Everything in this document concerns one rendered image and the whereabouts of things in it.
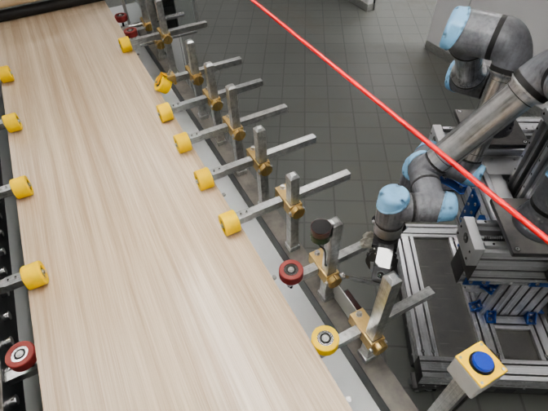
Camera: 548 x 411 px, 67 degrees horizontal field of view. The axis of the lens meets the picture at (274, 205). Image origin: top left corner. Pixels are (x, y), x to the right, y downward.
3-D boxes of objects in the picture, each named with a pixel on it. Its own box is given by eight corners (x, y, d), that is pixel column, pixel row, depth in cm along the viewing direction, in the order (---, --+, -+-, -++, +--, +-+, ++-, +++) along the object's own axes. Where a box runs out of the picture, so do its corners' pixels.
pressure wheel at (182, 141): (185, 128, 172) (192, 145, 171) (185, 135, 179) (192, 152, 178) (171, 133, 170) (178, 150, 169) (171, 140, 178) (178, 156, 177)
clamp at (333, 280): (320, 255, 148) (320, 247, 144) (341, 285, 140) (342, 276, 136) (307, 262, 146) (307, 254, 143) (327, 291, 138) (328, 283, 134)
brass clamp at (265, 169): (258, 153, 171) (258, 144, 167) (274, 173, 163) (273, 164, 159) (245, 158, 169) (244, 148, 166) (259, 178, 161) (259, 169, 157)
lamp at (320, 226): (320, 258, 136) (324, 215, 120) (329, 271, 133) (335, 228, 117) (305, 265, 135) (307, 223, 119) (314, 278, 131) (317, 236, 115)
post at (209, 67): (223, 145, 216) (210, 59, 180) (226, 149, 214) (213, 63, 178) (217, 148, 215) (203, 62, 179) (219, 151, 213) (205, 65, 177)
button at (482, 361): (480, 351, 84) (483, 347, 82) (496, 368, 81) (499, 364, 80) (465, 360, 82) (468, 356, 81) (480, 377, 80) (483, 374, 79)
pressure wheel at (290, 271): (295, 273, 146) (295, 254, 138) (307, 291, 141) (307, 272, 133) (275, 283, 144) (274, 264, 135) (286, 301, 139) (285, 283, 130)
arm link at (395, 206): (416, 204, 98) (379, 205, 99) (408, 232, 107) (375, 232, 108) (410, 180, 104) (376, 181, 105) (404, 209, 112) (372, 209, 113)
